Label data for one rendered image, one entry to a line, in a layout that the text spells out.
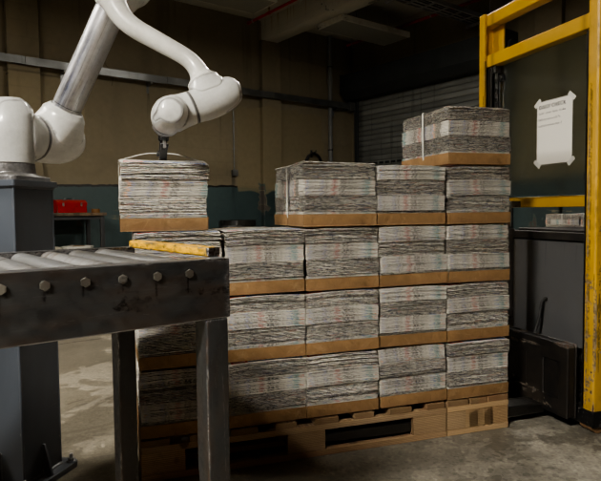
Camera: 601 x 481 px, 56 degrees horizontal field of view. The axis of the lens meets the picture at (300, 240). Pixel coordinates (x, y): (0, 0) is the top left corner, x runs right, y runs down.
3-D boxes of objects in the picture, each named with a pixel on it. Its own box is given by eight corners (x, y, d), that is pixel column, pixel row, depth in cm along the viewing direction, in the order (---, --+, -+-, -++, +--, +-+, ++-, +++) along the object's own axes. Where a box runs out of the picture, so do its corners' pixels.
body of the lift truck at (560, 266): (503, 380, 294) (504, 226, 290) (586, 370, 311) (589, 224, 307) (614, 428, 228) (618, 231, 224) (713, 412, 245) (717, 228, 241)
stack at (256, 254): (135, 439, 223) (130, 228, 218) (401, 405, 259) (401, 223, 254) (139, 484, 186) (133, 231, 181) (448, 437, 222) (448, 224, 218)
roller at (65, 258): (40, 248, 140) (34, 268, 139) (104, 261, 103) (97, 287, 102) (61, 253, 143) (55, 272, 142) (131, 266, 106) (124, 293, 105)
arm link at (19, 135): (-31, 162, 181) (-33, 94, 180) (13, 167, 198) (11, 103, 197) (10, 161, 176) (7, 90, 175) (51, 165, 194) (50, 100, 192)
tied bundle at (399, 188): (340, 224, 245) (339, 171, 244) (401, 223, 254) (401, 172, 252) (376, 226, 209) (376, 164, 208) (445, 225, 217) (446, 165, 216)
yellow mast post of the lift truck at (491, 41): (476, 364, 292) (478, 17, 283) (491, 362, 295) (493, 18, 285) (487, 368, 283) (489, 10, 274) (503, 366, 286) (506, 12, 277)
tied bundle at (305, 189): (273, 226, 236) (273, 170, 234) (339, 224, 245) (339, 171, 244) (302, 228, 200) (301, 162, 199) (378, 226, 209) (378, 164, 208)
